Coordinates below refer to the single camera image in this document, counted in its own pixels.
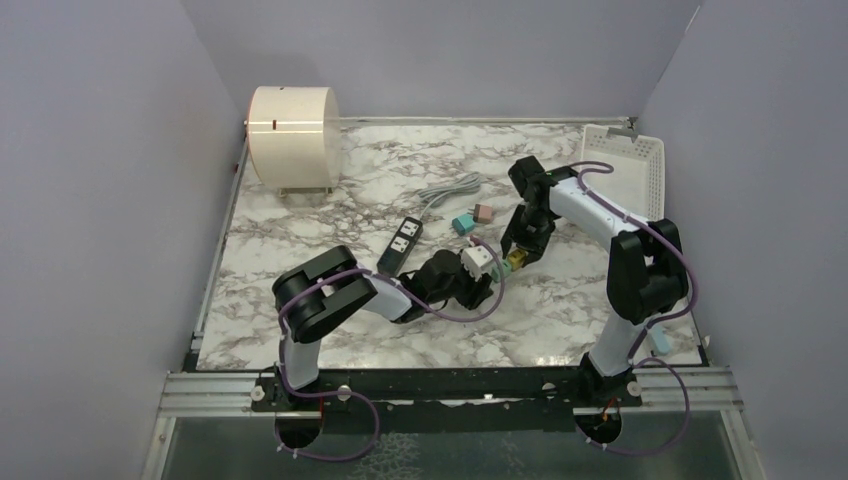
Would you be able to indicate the black mounting rail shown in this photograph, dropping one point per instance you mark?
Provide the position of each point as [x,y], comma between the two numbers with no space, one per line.
[440,400]

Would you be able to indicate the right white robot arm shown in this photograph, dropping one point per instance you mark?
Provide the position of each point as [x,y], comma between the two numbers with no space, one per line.
[647,275]

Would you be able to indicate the teal usb charger plug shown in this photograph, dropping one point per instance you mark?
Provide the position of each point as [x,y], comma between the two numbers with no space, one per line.
[463,224]

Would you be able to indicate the yellow usb charger plug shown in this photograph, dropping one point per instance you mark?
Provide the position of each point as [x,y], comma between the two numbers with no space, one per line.
[517,259]

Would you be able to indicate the light blue block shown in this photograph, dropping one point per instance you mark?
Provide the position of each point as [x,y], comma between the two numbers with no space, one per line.
[660,344]

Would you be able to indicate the pink usb charger plug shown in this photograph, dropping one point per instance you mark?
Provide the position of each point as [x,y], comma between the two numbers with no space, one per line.
[482,214]

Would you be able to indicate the white plastic basket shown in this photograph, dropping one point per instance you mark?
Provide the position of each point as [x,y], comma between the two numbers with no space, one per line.
[637,182]

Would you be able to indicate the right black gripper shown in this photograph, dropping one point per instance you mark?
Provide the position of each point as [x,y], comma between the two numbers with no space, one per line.
[534,247]

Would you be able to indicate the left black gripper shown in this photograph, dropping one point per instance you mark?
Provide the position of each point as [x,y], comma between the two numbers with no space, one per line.
[476,292]

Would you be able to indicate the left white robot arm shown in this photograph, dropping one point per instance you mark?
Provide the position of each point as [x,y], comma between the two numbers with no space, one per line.
[315,298]

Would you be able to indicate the white power strip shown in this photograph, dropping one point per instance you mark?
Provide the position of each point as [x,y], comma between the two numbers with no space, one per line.
[498,273]

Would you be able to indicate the black power strip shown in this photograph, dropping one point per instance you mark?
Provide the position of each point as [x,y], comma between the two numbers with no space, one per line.
[400,247]

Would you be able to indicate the cream cylindrical drum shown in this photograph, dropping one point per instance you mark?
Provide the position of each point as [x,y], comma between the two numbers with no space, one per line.
[294,137]

